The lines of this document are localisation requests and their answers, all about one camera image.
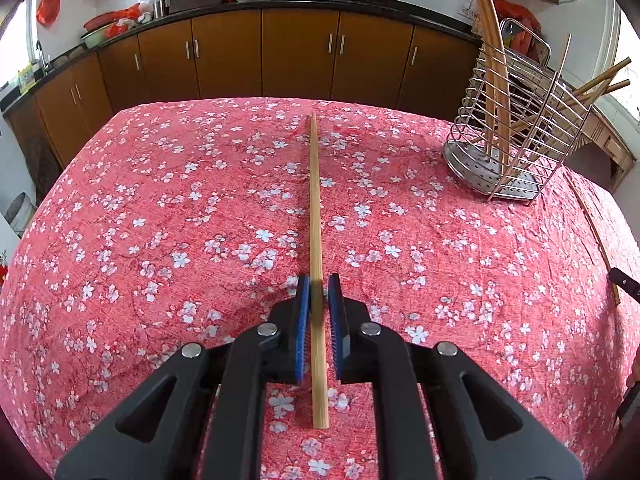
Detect red hanging plastic bag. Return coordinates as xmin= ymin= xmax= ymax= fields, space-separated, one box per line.
xmin=36 ymin=0 xmax=62 ymax=26

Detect orange plastic bag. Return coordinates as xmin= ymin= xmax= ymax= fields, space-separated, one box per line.
xmin=105 ymin=4 xmax=142 ymax=38

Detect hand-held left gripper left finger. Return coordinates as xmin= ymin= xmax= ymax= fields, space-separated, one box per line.
xmin=55 ymin=274 xmax=312 ymax=480

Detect red plastic basin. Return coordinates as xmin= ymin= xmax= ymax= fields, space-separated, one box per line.
xmin=82 ymin=10 xmax=126 ymax=32

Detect green basin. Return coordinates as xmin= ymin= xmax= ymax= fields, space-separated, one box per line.
xmin=80 ymin=27 xmax=118 ymax=50

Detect beige carved wooden cabinet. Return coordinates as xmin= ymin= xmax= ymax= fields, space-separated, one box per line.
xmin=565 ymin=105 xmax=638 ymax=193

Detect yellow green packet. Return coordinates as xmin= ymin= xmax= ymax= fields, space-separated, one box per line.
xmin=17 ymin=62 xmax=37 ymax=94

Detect wooden utensils in holder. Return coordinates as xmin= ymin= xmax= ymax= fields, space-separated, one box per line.
xmin=462 ymin=0 xmax=512 ymax=198

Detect red plastic bags bundle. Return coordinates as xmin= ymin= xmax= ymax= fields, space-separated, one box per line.
xmin=492 ymin=0 xmax=543 ymax=51

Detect brown lower kitchen cabinets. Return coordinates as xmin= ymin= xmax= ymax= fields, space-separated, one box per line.
xmin=5 ymin=7 xmax=481 ymax=211

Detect wooden chopstick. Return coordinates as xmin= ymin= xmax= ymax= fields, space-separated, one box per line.
xmin=306 ymin=112 xmax=331 ymax=431
xmin=570 ymin=180 xmax=622 ymax=307
xmin=555 ymin=79 xmax=632 ymax=116
xmin=510 ymin=57 xmax=632 ymax=133
xmin=515 ymin=34 xmax=572 ymax=181

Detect grey round container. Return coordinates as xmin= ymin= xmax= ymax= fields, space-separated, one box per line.
xmin=2 ymin=192 xmax=36 ymax=237

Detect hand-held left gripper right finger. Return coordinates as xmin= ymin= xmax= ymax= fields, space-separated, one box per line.
xmin=327 ymin=272 xmax=586 ymax=480

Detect black kitchen countertop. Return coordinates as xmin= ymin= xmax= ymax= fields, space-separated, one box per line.
xmin=0 ymin=0 xmax=483 ymax=111

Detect red floral tablecloth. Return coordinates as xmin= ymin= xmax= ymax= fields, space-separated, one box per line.
xmin=0 ymin=96 xmax=640 ymax=480

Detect metal wire utensil holder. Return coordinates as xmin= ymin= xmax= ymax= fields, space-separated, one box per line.
xmin=442 ymin=17 xmax=596 ymax=206

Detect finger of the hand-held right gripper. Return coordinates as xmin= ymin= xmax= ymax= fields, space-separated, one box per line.
xmin=609 ymin=267 xmax=640 ymax=306

